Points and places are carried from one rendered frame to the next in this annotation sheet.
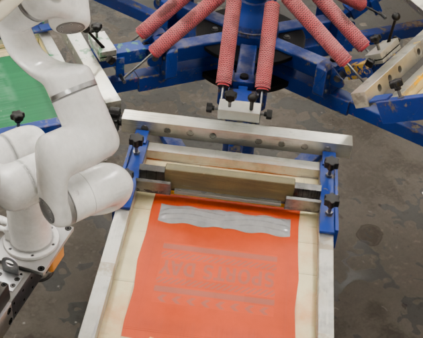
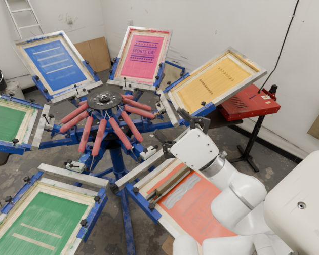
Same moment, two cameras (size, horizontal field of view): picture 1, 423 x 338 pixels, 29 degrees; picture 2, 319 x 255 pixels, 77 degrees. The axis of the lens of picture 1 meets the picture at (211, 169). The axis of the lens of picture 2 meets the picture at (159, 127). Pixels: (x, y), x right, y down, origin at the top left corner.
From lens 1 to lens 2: 142 cm
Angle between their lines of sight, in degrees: 36
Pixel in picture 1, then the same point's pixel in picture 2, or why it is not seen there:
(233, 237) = (191, 192)
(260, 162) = (168, 163)
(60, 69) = not seen: hidden behind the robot
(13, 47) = (241, 229)
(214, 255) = (196, 203)
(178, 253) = (188, 214)
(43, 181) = not seen: outside the picture
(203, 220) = (178, 196)
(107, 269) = not seen: hidden behind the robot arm
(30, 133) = (189, 242)
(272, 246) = (202, 185)
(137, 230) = (168, 219)
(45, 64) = (253, 219)
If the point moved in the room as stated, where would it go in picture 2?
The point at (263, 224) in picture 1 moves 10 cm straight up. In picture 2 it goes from (192, 181) to (193, 173)
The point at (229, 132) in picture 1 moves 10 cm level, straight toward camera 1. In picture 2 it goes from (153, 161) to (162, 169)
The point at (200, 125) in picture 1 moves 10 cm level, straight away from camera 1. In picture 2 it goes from (143, 167) to (134, 160)
